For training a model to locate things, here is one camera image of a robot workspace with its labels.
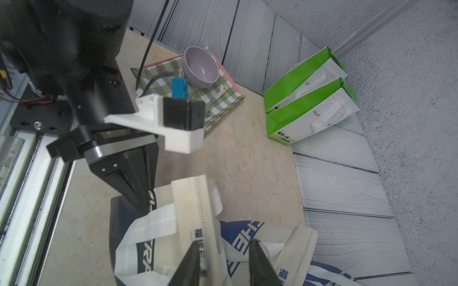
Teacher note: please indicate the dark navy takeaway bag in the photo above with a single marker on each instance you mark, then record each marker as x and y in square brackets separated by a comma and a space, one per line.
[154, 245]

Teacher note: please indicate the lilac ceramic bowl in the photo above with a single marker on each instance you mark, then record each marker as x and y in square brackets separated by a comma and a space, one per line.
[199, 67]

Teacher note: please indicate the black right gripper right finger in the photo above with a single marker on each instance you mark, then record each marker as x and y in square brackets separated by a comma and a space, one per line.
[260, 269]

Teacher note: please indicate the green checkered cloth mat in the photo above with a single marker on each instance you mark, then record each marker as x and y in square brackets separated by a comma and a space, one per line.
[220, 98]

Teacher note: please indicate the blue white takeout bag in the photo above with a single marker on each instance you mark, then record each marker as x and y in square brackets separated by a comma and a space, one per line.
[289, 250]

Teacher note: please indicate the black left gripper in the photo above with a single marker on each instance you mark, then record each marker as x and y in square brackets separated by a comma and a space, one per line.
[124, 158]

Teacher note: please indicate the green white takeout bag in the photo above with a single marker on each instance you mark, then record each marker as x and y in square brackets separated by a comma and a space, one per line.
[312, 113]
[317, 70]

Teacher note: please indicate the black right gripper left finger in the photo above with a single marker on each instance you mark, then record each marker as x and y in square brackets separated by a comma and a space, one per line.
[188, 272]

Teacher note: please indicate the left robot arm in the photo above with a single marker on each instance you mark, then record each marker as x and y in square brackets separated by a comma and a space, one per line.
[69, 48]

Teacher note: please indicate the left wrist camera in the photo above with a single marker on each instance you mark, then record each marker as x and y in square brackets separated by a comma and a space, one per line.
[183, 114]

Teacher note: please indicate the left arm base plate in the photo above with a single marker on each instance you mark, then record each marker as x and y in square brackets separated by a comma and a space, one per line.
[54, 118]

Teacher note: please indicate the metal spoon patterned handle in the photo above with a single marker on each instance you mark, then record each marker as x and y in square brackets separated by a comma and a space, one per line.
[213, 101]

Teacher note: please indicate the red board under cloth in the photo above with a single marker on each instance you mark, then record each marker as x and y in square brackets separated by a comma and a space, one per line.
[229, 75]

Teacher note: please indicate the blue white bag lying right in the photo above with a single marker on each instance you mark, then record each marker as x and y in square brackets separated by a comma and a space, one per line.
[321, 274]

